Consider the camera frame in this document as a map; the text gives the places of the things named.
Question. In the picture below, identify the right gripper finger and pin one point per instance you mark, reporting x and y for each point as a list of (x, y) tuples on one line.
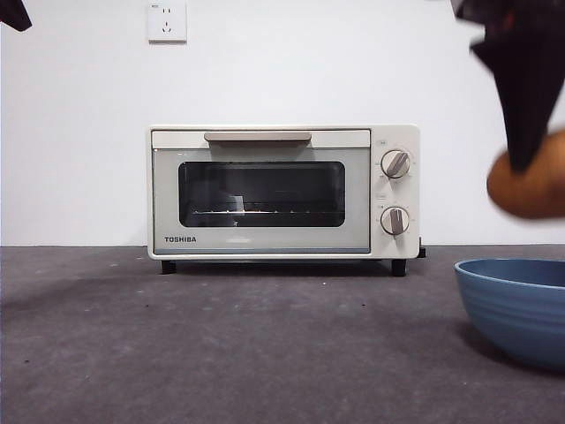
[(525, 97)]

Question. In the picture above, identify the brown potato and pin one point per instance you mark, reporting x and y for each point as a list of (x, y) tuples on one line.
[(529, 194)]

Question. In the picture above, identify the blue ribbed bowl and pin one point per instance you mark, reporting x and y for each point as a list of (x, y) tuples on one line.
[(512, 318)]

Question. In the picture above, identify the round beige oven knob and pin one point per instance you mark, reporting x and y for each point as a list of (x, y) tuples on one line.
[(395, 164), (394, 221)]

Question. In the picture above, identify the cream toaster oven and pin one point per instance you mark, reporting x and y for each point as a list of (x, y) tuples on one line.
[(394, 194)]

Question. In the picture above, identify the white wall socket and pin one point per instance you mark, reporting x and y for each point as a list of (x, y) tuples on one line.
[(167, 24)]

